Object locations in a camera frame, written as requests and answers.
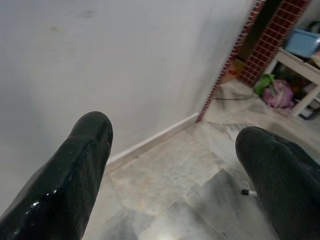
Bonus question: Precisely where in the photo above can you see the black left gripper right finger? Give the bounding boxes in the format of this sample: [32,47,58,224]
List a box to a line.
[235,125,320,240]

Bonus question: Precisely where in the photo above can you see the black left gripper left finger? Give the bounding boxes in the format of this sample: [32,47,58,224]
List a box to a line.
[0,111,114,240]

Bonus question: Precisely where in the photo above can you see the white marker pen black cap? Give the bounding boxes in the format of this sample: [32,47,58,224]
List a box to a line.
[240,188,259,199]

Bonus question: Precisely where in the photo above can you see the purple plastic bag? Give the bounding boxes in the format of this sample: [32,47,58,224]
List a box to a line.
[262,79,295,110]

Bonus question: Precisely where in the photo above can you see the white skirting board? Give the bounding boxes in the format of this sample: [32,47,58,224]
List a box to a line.
[106,112,200,166]

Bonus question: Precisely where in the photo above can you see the green plastic bag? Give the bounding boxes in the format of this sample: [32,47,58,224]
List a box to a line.
[254,73,276,96]

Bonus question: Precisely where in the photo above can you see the white low shelf table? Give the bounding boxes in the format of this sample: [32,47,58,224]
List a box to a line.
[262,47,320,118]

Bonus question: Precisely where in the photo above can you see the red brick tile pillar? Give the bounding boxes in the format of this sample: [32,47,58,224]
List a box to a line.
[237,0,312,88]

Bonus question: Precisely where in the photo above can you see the blue plastic storage bin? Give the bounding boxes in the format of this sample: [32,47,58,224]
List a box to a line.
[283,27,320,58]

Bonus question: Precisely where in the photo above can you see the dark brown wooden cabinet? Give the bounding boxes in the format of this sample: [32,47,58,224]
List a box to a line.
[246,0,285,62]

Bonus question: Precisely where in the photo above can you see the red brick tile wall edge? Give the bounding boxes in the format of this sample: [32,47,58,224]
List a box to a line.
[194,0,266,125]

